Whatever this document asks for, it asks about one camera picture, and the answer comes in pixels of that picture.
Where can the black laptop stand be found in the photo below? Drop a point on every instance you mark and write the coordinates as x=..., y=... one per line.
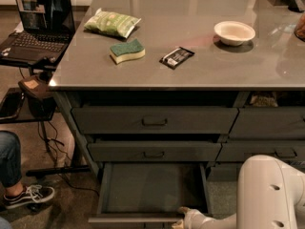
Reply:
x=25, y=116

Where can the brown jar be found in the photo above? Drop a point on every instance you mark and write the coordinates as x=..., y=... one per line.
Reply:
x=300, y=28

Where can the grey drawer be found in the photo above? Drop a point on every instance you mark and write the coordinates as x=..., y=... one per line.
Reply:
x=149, y=195
x=153, y=151
x=154, y=120
x=223, y=172
x=270, y=123
x=239, y=151

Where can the green chip bag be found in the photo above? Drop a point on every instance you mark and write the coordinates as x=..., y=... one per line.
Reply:
x=112, y=23

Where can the item in open shelf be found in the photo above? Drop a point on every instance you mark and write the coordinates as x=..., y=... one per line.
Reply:
x=263, y=100

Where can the black smartphone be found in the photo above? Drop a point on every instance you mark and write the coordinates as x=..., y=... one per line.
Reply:
x=11, y=105

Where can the blue jeans leg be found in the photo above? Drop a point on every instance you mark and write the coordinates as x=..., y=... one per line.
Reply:
x=10, y=164

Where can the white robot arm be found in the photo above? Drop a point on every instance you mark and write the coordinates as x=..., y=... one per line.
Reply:
x=270, y=195

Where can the green yellow sponge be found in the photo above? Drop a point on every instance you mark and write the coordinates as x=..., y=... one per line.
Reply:
x=127, y=51

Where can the black white sneaker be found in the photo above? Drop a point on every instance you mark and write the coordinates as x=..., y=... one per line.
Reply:
x=33, y=194

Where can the black device with label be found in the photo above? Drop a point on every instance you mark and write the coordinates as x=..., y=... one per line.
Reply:
x=40, y=100

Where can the white bowl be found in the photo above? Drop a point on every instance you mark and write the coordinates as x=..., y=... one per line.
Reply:
x=233, y=33

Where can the black snack bar wrapper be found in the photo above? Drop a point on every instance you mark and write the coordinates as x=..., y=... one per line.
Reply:
x=176, y=57

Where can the black laptop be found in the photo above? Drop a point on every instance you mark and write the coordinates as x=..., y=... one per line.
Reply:
x=48, y=28

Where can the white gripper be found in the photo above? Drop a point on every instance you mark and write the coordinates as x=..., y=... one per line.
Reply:
x=199, y=218

